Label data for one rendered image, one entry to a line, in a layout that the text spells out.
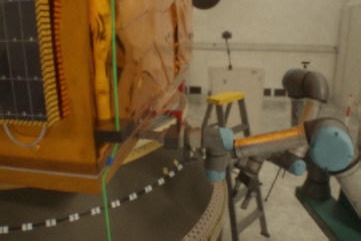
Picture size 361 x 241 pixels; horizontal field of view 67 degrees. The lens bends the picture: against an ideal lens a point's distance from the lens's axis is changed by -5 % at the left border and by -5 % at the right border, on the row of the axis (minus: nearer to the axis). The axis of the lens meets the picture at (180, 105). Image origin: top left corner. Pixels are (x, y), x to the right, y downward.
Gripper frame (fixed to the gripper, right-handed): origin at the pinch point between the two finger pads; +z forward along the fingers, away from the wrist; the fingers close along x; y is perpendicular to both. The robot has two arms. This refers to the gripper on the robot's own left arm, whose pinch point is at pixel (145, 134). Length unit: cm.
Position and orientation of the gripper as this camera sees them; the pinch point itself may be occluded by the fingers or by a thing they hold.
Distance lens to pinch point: 105.7
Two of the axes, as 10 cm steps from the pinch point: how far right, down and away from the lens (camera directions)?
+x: -1.4, 2.6, -9.5
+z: -9.9, -0.4, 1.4
